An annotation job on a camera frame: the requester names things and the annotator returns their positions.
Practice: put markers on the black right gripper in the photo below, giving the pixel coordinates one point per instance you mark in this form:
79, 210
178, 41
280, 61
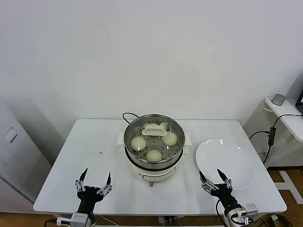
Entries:
225, 195

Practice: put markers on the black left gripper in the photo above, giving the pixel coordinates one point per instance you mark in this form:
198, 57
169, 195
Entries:
88, 197

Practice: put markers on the white steamed baozi bun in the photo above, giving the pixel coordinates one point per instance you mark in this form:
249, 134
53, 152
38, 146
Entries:
138, 143
170, 139
151, 124
154, 156

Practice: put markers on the stainless steel steamer basket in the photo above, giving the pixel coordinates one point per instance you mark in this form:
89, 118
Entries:
127, 132

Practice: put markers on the white round plate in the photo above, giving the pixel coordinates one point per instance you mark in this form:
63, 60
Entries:
225, 156

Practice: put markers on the cream electric cooker base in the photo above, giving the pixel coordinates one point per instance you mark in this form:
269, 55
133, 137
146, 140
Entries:
154, 176

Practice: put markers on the white floor cabinet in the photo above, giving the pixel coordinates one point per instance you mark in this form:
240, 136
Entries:
14, 153

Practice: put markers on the white side desk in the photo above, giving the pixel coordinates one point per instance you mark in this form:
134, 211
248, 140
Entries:
292, 124

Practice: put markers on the black framed monitor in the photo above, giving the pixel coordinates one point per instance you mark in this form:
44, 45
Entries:
300, 99

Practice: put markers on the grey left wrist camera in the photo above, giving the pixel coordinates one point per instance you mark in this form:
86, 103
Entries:
79, 220

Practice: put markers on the white wall socket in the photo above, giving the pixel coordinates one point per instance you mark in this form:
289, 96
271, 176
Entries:
263, 151

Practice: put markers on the white floor base frame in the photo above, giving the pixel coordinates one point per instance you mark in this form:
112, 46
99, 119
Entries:
293, 186

